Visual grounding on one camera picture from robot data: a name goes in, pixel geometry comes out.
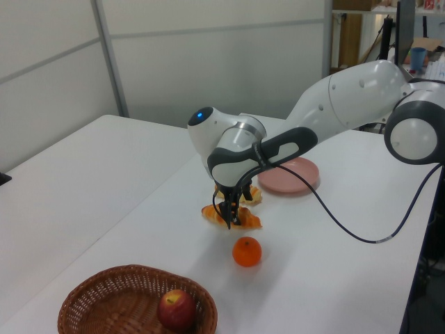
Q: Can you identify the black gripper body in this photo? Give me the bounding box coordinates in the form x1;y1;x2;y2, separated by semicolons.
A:
215;180;250;202

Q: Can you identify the striped toy bread roll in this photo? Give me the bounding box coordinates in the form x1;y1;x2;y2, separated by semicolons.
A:
213;184;264;206

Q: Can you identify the braided toy bread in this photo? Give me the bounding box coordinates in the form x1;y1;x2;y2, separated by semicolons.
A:
201;204;264;231

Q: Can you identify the toy orange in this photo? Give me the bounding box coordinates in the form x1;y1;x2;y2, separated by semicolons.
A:
232;236;263;268

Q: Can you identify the red toy apple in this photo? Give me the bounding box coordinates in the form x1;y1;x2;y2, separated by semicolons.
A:
156;289;197;331

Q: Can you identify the pink plate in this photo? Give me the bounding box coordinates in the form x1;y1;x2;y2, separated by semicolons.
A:
257;156;320;194

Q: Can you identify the brown woven basket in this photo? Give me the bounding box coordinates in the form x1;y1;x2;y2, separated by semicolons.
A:
58;264;219;334

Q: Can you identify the blue cup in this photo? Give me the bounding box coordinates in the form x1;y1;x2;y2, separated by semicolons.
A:
410;47;427;73

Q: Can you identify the dark computer monitor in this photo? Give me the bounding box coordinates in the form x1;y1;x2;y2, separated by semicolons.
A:
396;0;416;67

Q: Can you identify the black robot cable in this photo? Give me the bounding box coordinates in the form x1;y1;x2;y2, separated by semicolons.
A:
211;162;443;244

